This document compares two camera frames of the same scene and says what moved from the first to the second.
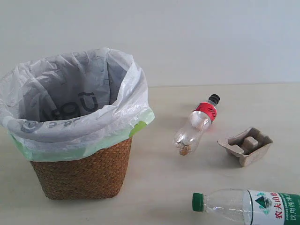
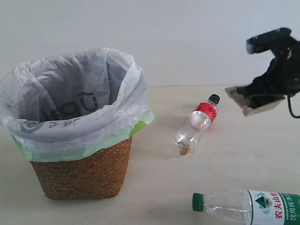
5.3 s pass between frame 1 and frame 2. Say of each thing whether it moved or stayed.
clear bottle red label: stayed
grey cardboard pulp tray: moved
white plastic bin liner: stayed
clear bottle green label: stayed
